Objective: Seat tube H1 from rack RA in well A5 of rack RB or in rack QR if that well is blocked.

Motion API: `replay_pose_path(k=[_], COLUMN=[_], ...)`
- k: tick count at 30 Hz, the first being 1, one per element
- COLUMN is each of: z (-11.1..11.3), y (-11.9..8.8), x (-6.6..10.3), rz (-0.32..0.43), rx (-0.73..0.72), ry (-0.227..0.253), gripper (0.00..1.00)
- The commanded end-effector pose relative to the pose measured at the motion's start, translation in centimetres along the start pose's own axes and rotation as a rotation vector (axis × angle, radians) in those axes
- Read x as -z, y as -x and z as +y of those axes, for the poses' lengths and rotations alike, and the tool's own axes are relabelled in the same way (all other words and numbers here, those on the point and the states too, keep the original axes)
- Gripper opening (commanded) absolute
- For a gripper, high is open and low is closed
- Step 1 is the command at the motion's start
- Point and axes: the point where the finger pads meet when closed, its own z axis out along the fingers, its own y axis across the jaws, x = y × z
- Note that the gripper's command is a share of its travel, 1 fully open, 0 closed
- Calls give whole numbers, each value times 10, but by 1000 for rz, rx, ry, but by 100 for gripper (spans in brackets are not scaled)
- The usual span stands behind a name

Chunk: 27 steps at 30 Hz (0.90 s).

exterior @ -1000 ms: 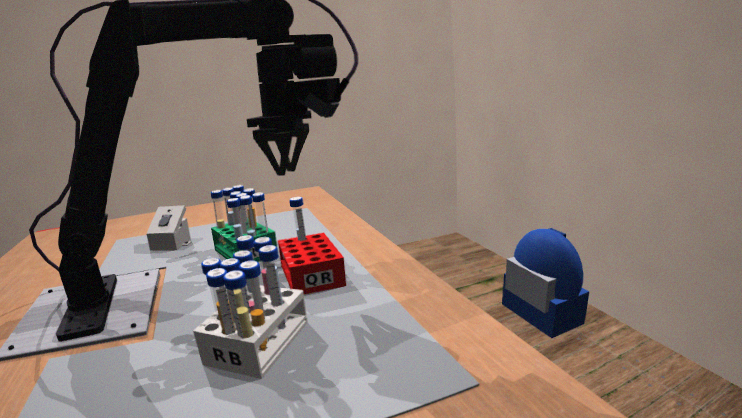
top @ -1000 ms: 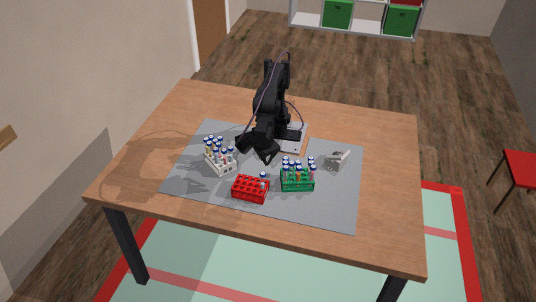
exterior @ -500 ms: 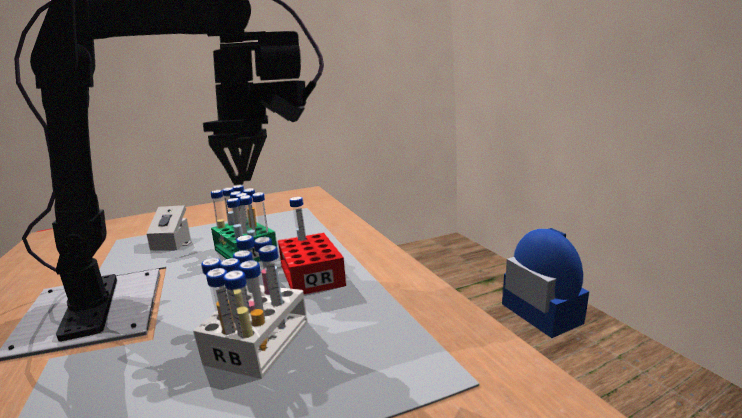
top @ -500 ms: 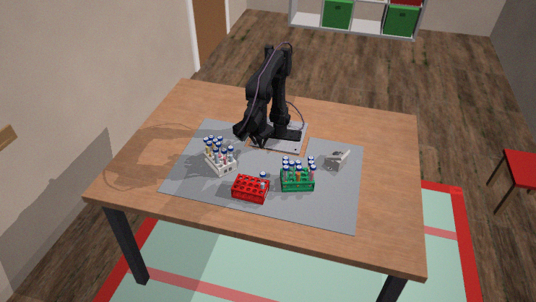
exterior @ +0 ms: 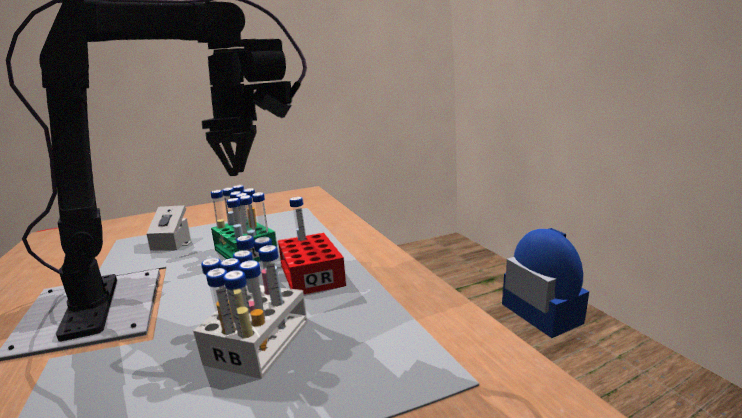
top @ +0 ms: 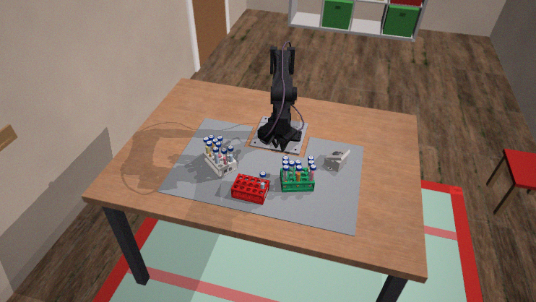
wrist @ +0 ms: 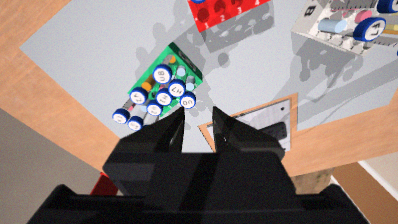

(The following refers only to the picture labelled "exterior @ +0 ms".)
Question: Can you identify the white test tube rack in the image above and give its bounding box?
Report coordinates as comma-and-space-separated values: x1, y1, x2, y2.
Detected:
193, 285, 308, 379

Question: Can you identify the red tube rack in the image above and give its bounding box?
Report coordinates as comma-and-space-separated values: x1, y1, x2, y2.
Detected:
278, 233, 346, 295

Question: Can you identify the grey bench mat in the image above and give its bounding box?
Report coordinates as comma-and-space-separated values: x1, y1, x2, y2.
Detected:
18, 208, 480, 418

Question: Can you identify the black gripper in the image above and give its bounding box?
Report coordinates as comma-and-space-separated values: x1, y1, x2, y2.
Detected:
202, 82, 257, 176

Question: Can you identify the green tube rack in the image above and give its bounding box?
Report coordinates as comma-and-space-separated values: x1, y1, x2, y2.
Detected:
211, 223, 277, 262

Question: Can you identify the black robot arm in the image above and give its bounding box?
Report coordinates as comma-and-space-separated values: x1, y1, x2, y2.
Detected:
39, 0, 292, 341

